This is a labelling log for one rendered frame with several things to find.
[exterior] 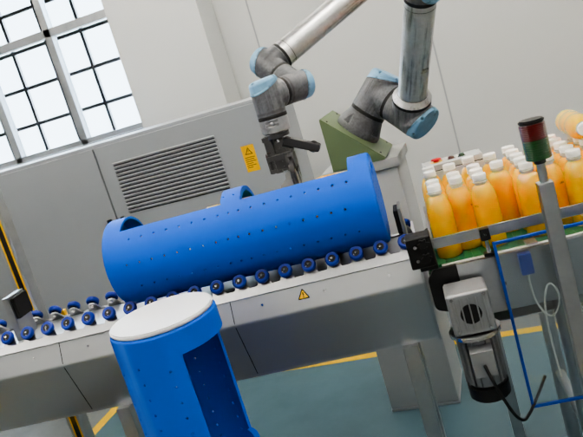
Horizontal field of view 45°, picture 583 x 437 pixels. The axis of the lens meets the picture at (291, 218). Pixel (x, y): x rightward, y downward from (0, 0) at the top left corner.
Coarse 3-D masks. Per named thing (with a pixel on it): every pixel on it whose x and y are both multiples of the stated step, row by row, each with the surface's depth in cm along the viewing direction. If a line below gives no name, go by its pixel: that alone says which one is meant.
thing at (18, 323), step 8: (8, 296) 242; (16, 296) 241; (24, 296) 246; (8, 304) 239; (16, 304) 240; (24, 304) 244; (8, 312) 240; (16, 312) 240; (24, 312) 243; (16, 320) 241; (24, 320) 245; (32, 320) 249; (16, 328) 241; (16, 336) 242
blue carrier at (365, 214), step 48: (240, 192) 219; (288, 192) 212; (336, 192) 207; (144, 240) 219; (192, 240) 216; (240, 240) 213; (288, 240) 211; (336, 240) 211; (384, 240) 213; (144, 288) 223
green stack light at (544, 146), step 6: (546, 138) 171; (522, 144) 173; (528, 144) 171; (534, 144) 171; (540, 144) 170; (546, 144) 171; (528, 150) 172; (534, 150) 171; (540, 150) 171; (546, 150) 171; (528, 156) 173; (534, 156) 172; (540, 156) 171; (546, 156) 171
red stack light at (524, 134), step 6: (528, 126) 170; (534, 126) 170; (540, 126) 170; (522, 132) 172; (528, 132) 171; (534, 132) 170; (540, 132) 170; (546, 132) 171; (522, 138) 173; (528, 138) 171; (534, 138) 170; (540, 138) 170
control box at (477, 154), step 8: (464, 152) 245; (472, 152) 241; (480, 152) 237; (440, 160) 242; (448, 160) 238; (456, 160) 236; (480, 160) 235; (440, 168) 238; (456, 168) 237; (440, 176) 238
